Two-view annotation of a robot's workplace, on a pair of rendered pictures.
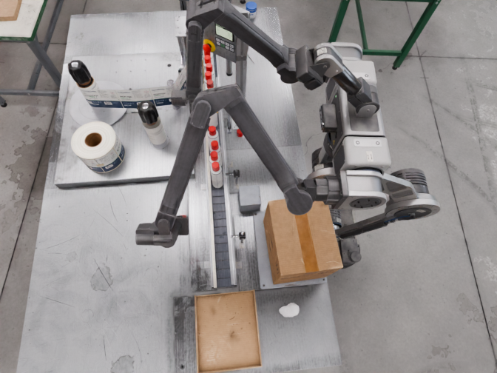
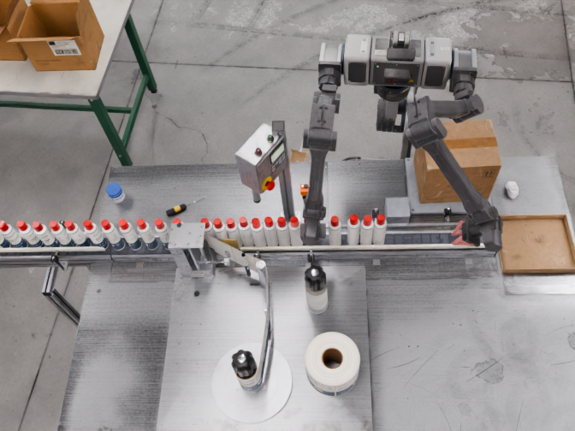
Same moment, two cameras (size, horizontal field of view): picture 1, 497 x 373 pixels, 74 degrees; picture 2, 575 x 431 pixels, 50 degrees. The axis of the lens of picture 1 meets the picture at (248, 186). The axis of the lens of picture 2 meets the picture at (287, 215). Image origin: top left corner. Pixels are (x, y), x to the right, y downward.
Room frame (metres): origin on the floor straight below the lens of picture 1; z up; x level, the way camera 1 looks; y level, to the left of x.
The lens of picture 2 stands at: (0.61, 1.41, 3.21)
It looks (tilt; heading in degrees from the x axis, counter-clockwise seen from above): 59 degrees down; 288
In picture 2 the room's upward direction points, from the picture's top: 8 degrees counter-clockwise
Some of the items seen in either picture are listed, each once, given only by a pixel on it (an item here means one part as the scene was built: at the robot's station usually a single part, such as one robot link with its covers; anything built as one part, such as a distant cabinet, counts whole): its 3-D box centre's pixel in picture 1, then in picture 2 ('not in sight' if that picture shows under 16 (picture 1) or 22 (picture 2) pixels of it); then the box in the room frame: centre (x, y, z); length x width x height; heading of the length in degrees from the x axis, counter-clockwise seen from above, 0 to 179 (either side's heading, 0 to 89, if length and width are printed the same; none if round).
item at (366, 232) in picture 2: (215, 164); (366, 230); (0.69, 0.16, 0.98); 0.05 x 0.05 x 0.20
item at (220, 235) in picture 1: (214, 127); (299, 245); (0.96, 0.21, 0.86); 1.65 x 0.08 x 0.04; 10
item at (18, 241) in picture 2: not in sight; (12, 235); (2.18, 0.43, 0.98); 0.05 x 0.05 x 0.20
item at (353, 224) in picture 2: (215, 154); (353, 229); (0.74, 0.17, 0.98); 0.05 x 0.05 x 0.20
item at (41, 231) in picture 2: not in sight; (45, 236); (2.03, 0.41, 0.98); 0.05 x 0.05 x 0.20
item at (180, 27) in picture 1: (186, 26); (186, 235); (1.37, 0.39, 1.14); 0.14 x 0.11 x 0.01; 10
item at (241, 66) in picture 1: (240, 80); (285, 178); (1.04, 0.08, 1.16); 0.04 x 0.04 x 0.67; 10
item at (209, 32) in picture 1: (225, 32); (263, 159); (1.09, 0.15, 1.38); 0.17 x 0.10 x 0.19; 65
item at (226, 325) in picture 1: (227, 329); (535, 243); (-0.01, 0.03, 0.85); 0.30 x 0.26 x 0.04; 10
